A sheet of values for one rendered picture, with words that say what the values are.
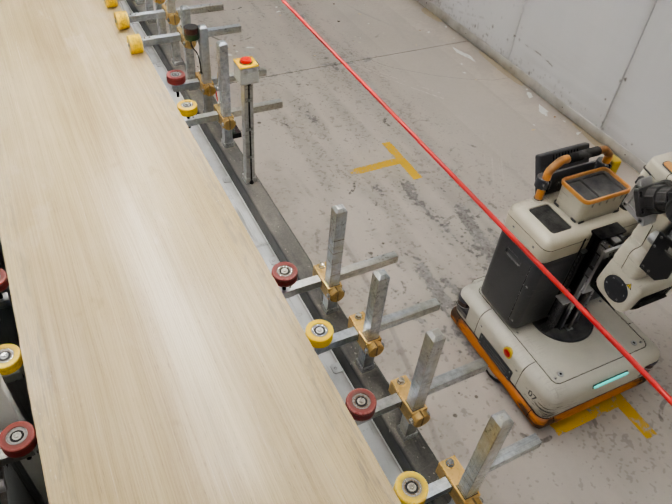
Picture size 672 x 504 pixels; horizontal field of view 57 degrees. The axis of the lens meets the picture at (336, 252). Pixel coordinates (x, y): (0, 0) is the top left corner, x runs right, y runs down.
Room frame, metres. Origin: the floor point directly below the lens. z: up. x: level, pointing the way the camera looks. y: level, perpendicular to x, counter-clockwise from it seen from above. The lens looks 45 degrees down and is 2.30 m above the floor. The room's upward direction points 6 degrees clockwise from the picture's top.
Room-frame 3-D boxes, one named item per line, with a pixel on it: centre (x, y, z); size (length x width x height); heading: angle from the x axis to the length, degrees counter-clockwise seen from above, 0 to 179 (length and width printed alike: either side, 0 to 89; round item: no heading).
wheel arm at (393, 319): (1.19, -0.15, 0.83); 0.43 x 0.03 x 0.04; 121
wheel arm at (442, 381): (0.98, -0.27, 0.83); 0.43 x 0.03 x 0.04; 121
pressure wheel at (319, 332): (1.09, 0.02, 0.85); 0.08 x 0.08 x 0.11
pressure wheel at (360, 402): (0.88, -0.10, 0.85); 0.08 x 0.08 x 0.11
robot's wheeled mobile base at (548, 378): (1.79, -0.99, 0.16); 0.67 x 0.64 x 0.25; 30
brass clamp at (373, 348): (1.15, -0.11, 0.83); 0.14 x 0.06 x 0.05; 31
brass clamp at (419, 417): (0.94, -0.24, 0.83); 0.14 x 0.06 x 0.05; 31
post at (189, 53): (2.64, 0.77, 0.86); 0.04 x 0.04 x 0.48; 31
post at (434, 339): (0.92, -0.25, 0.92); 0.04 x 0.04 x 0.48; 31
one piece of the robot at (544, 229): (1.87, -0.95, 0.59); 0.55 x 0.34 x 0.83; 120
